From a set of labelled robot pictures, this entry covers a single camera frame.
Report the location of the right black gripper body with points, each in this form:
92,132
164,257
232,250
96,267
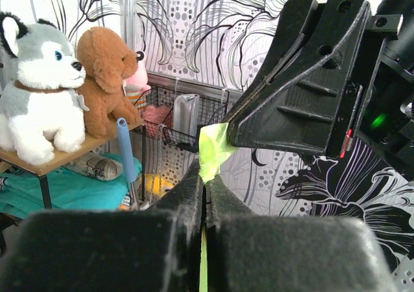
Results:
380,83

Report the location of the green plastic trash bag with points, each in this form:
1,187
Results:
214,150

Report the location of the pink bunny plush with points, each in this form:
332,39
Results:
137,84

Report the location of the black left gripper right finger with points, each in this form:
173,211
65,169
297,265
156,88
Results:
248,252

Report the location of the yellow duck plush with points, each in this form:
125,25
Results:
156,187

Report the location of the black wire basket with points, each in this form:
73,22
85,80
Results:
156,109

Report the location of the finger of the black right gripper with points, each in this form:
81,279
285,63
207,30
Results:
300,110
294,21

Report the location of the silver foil pouch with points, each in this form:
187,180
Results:
186,113

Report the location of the teal folded cloth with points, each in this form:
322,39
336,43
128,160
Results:
21,193

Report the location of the black metal shelf rack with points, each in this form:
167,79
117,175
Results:
9,159

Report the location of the blue handled floor mop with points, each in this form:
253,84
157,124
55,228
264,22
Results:
127,161

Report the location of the white dog plush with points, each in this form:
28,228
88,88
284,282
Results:
41,110

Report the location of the brown teddy bear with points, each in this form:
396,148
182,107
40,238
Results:
108,61

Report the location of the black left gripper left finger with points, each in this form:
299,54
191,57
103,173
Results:
158,249

